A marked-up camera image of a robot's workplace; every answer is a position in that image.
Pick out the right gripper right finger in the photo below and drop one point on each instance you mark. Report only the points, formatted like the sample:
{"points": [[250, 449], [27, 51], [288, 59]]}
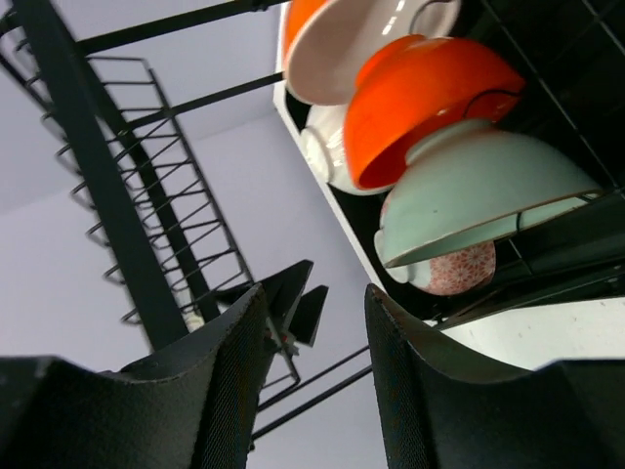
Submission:
{"points": [[444, 405]]}

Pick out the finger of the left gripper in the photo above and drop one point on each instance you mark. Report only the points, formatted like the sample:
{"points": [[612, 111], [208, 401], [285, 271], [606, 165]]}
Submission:
{"points": [[306, 319], [283, 292]]}

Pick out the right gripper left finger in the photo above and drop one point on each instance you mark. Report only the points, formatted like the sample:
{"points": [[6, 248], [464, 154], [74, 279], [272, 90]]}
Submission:
{"points": [[191, 404]]}

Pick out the light green bowl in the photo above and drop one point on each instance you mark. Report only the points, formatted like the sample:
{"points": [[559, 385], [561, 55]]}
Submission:
{"points": [[471, 183]]}

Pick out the orange white bowl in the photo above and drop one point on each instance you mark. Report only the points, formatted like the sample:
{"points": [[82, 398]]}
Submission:
{"points": [[326, 43]]}

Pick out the black dish rack tray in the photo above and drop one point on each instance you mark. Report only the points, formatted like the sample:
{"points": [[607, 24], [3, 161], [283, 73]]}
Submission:
{"points": [[559, 290]]}

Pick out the red patterned bowl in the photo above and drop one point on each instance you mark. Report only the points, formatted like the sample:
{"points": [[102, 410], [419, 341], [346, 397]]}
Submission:
{"points": [[451, 274]]}

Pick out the black wire plate rack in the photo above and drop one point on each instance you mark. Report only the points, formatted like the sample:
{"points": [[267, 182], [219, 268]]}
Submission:
{"points": [[64, 69]]}

